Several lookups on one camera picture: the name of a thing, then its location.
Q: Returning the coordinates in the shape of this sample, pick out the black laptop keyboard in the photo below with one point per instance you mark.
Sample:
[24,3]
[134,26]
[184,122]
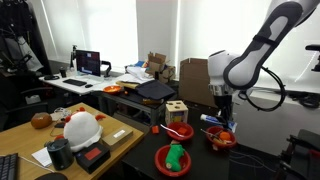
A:
[8,166]

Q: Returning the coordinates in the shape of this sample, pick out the white plastic spoon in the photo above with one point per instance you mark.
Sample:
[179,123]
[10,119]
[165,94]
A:
[170,129]

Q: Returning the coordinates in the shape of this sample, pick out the black office chair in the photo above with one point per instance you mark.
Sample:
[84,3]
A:
[20,100]

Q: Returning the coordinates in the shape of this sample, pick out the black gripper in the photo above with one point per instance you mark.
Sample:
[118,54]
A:
[225,105]

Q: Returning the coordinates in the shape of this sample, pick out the stack of white papers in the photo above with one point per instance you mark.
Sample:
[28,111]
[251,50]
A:
[136,74]

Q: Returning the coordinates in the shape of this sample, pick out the computer monitor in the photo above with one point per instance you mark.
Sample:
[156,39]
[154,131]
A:
[88,62]

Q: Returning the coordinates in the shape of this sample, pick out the black mug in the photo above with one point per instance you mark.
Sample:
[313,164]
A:
[60,155]
[63,72]

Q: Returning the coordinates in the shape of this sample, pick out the orange bowl with red block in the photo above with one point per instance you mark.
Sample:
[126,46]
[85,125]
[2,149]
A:
[173,135]

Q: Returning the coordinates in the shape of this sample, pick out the green plush toy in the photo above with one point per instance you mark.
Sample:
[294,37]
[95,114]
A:
[174,155]

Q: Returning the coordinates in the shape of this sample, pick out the black box red square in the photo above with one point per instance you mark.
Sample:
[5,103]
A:
[92,156]

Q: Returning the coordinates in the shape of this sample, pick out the clear glass jar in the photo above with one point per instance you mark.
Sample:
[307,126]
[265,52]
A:
[61,114]

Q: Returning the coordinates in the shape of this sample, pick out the red toy block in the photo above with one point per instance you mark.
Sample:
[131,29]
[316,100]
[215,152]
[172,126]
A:
[182,131]

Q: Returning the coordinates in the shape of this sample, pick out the white office desk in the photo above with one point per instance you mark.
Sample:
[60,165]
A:
[100,85]

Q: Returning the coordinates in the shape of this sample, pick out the dark blue bin lid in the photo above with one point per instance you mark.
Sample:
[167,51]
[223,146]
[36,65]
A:
[155,89]

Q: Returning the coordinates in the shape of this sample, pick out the brown football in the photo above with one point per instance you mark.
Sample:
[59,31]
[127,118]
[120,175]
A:
[41,120]

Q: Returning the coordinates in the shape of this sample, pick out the blue white toothpaste tube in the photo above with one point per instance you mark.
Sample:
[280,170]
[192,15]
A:
[210,118]

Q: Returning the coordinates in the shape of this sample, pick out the orange bowl with utensils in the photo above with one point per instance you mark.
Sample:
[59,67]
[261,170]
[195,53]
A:
[230,143]

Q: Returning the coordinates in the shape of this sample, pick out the white plastic fork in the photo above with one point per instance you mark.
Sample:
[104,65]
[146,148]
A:
[210,134]

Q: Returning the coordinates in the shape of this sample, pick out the wooden shape sorter box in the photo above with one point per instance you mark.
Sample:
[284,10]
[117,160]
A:
[176,111]

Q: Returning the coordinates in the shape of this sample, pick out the wooden desk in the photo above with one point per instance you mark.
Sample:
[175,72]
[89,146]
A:
[20,140]

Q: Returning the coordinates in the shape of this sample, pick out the small orange block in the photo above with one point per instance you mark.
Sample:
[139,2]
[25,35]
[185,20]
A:
[155,129]

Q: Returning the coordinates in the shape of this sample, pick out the black computer mouse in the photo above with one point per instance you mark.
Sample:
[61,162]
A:
[88,85]

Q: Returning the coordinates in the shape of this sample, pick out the white plush toy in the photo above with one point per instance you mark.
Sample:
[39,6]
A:
[81,130]

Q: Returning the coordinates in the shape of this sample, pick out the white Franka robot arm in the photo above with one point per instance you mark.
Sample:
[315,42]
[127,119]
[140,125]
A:
[246,66]

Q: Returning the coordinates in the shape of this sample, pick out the orange toy ball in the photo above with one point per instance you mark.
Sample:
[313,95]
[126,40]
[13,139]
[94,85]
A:
[225,136]

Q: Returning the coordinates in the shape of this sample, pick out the large cardboard box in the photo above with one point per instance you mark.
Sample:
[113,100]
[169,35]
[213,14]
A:
[196,81]

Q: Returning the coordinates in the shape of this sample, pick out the tan box white label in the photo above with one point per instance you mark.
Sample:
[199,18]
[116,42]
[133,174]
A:
[116,136]

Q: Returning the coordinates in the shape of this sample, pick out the white paper sheet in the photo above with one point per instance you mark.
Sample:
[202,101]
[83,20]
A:
[41,156]

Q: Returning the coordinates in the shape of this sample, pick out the open flap cardboard box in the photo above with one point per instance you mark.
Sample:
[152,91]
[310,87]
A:
[160,66]

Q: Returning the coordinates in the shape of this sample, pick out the shallow orange dish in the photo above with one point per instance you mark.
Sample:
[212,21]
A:
[112,89]

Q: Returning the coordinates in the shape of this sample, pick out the orange bowl with green toy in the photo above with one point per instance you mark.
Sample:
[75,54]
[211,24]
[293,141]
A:
[160,163]

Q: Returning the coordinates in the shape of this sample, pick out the black desk keyboard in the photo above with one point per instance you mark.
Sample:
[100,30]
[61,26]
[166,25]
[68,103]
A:
[75,82]

